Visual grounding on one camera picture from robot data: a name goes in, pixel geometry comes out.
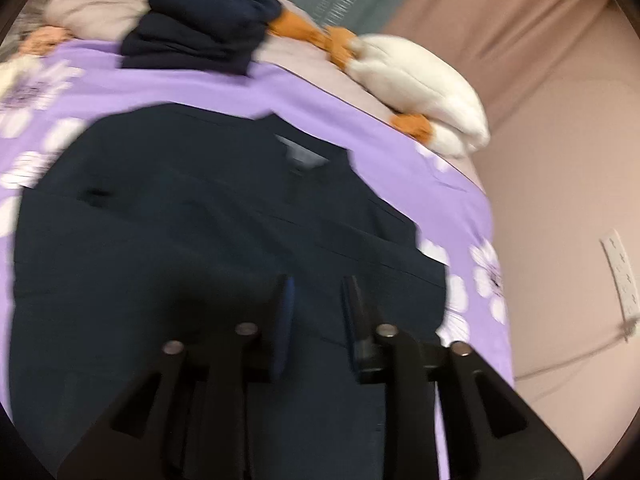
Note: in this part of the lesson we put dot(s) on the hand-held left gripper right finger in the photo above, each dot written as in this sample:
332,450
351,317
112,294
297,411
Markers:
350,320

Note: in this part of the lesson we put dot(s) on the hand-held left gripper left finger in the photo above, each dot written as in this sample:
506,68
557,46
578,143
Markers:
285,320

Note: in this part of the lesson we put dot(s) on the navy zip jacket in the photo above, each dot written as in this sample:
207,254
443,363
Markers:
200,235

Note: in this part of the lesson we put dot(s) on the folded navy clothes stack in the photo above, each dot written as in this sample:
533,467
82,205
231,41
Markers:
200,25

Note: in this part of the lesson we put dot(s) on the purple floral bedsheet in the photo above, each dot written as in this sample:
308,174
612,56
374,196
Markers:
310,105

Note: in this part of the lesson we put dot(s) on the white plush goose toy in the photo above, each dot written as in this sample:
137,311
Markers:
425,85

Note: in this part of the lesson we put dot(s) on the white power strip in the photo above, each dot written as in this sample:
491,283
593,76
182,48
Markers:
617,275

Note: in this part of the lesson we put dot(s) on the pink curtain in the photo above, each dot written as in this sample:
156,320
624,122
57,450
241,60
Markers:
500,20

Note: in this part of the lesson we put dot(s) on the grey-pink duvet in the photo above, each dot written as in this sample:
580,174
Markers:
95,10

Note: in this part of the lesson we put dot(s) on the white quilted blanket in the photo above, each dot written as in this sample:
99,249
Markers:
10,77

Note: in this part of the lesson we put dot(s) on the peach crumpled cloth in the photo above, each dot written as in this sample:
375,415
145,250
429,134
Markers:
45,40

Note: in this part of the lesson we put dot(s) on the grey plaid pillow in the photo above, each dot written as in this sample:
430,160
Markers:
27,15

